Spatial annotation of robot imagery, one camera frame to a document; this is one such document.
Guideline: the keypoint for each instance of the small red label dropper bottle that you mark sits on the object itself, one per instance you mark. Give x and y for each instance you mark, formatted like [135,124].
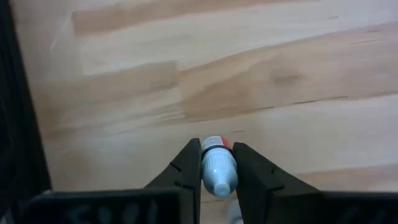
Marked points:
[219,168]

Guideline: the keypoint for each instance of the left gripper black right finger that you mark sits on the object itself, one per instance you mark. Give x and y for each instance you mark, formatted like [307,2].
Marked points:
[258,180]

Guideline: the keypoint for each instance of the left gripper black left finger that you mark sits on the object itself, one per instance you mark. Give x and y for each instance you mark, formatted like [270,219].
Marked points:
[186,180]

